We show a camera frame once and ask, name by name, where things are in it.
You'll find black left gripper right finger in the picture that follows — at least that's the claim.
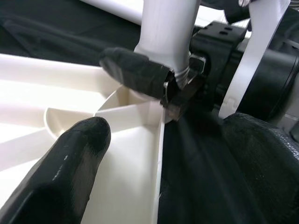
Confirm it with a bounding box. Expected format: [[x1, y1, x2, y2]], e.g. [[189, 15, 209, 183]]
[[221, 113, 299, 224]]

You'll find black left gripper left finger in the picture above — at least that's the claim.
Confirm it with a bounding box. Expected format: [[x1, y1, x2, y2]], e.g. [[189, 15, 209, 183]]
[[0, 116, 112, 224]]

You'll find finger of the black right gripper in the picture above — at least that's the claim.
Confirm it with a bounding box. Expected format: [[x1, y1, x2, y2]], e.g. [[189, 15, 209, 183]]
[[99, 46, 175, 100], [161, 55, 206, 121]]

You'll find white plastic table top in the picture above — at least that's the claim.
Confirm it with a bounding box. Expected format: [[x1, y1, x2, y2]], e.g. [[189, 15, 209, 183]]
[[0, 53, 169, 224]]

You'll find black cloth table cover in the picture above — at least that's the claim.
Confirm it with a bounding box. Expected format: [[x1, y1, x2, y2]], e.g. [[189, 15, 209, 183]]
[[0, 0, 299, 224]]

